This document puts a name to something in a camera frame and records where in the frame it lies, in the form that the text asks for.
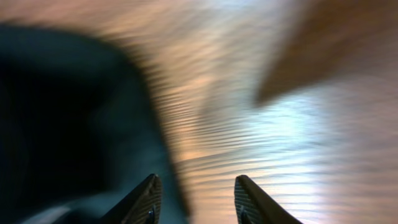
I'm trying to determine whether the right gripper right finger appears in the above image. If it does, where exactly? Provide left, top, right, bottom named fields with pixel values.
left=234, top=175, right=302, bottom=224

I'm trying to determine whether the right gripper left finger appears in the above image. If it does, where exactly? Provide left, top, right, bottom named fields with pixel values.
left=99, top=174, right=162, bottom=224

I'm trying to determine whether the black t-shirt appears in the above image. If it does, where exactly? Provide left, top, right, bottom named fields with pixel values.
left=1, top=24, right=188, bottom=223

